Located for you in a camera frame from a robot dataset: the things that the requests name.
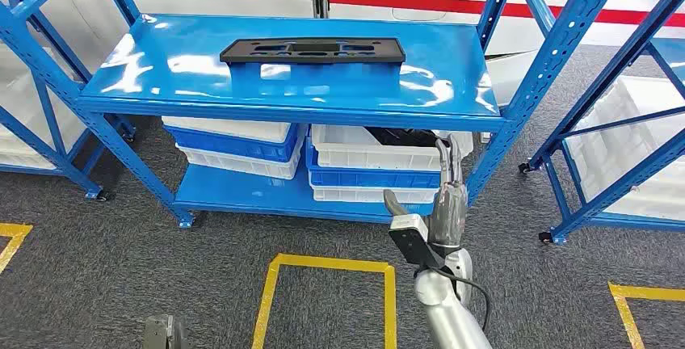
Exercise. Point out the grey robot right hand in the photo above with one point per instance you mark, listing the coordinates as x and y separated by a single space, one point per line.
449 213

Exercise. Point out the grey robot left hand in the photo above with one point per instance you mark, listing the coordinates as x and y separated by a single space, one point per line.
163 333

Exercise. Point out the black plastic panel with cutouts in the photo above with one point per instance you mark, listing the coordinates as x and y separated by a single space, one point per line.
241 55

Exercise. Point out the black ribbed plastic part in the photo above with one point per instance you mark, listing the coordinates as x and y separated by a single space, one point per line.
401 137

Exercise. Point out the blue metal shelf rack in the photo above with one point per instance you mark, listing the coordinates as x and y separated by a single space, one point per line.
615 192
294 89
88 183

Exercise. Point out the silver floor socket plate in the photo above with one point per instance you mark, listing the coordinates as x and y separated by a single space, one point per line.
485 138

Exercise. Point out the blue plastic crate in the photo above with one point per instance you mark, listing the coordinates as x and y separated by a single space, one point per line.
230 148
369 178

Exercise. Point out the yellow floor tape square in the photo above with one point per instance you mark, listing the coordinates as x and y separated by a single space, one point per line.
10 229
332 263

